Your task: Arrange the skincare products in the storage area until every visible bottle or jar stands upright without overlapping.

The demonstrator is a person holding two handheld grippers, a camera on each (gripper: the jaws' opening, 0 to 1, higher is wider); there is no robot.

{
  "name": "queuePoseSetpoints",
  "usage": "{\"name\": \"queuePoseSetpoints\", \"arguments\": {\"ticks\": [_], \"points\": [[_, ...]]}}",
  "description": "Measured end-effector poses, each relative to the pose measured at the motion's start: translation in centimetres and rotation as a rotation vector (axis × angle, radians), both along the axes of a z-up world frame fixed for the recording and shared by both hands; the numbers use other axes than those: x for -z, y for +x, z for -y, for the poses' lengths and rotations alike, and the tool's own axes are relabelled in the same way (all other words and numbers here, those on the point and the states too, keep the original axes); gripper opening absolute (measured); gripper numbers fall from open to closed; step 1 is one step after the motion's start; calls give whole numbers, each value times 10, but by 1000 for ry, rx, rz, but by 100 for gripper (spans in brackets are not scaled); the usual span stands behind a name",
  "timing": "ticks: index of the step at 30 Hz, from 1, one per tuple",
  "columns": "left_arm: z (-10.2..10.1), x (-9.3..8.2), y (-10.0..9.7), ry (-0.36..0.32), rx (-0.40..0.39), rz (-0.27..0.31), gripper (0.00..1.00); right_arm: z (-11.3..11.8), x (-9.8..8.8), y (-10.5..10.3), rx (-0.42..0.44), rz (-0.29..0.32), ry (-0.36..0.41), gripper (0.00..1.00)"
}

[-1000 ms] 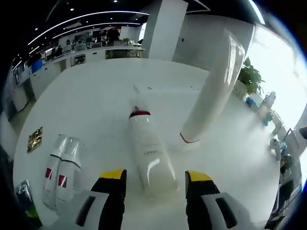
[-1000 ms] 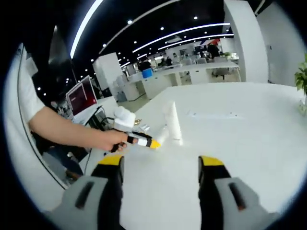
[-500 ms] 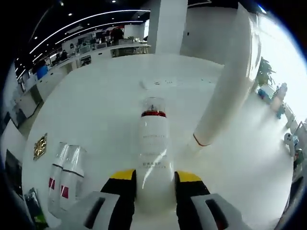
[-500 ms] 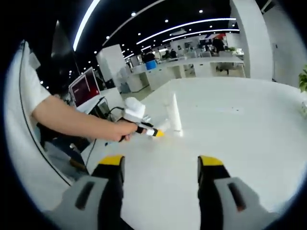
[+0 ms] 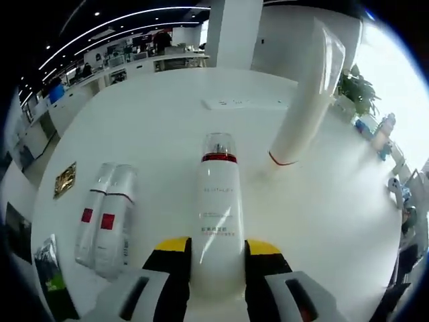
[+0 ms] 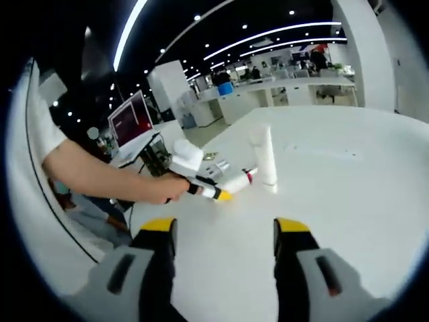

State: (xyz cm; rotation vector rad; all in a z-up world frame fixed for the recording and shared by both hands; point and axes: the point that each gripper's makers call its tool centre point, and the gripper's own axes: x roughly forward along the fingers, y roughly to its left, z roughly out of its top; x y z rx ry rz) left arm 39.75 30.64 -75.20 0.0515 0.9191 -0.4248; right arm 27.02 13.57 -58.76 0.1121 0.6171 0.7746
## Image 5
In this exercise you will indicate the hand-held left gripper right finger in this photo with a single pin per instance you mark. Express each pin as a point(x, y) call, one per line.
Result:
point(273, 302)

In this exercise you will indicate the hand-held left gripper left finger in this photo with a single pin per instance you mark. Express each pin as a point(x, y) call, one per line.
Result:
point(107, 303)

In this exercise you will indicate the green black face mask packet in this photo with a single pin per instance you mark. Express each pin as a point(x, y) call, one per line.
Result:
point(50, 265)

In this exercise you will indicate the white skincare bottle red collar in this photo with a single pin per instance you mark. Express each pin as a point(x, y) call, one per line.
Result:
point(218, 214)

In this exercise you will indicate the white skincare tube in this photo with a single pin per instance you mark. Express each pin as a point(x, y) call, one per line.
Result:
point(308, 100)

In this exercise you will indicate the gold foil sachet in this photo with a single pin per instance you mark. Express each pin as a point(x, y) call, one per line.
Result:
point(65, 180)

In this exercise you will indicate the white table outlet panel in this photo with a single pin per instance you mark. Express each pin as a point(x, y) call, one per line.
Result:
point(244, 103)

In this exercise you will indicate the colourful toy figure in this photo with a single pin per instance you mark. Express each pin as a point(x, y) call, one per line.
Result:
point(385, 132)

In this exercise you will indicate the white plant pot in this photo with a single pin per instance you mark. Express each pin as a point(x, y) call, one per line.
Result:
point(345, 106)

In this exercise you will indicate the green potted plant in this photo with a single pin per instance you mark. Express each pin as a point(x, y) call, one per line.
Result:
point(360, 89)

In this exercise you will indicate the white office desk row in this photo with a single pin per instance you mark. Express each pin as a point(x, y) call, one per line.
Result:
point(161, 62)

